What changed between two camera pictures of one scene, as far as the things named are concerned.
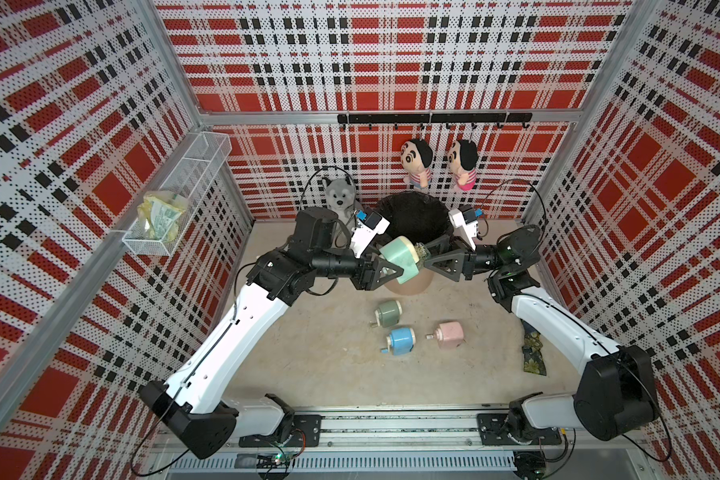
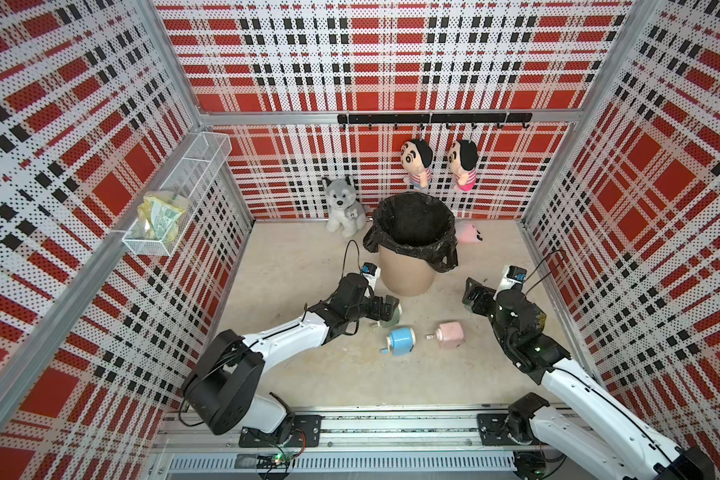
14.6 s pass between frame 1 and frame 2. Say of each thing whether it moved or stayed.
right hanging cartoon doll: stayed
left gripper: moved
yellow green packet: stayed
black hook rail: stayed
